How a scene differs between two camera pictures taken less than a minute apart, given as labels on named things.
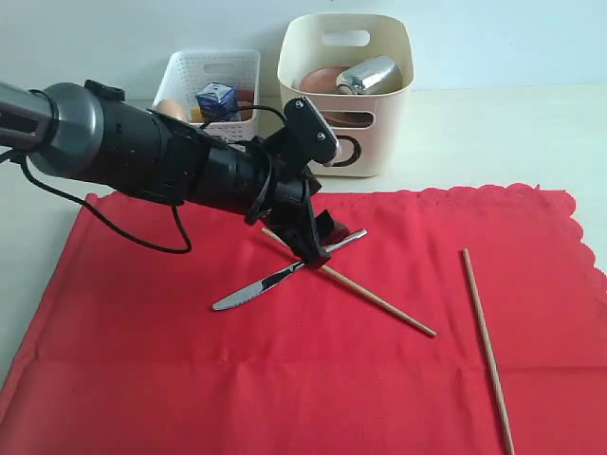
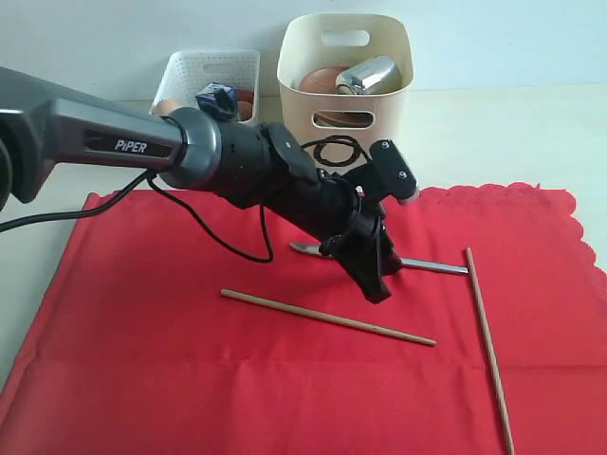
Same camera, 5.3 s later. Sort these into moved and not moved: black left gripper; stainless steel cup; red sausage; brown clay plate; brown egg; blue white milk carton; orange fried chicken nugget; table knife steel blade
Moved: table knife steel blade; black left gripper
Not moved: brown egg; red sausage; stainless steel cup; orange fried chicken nugget; brown clay plate; blue white milk carton
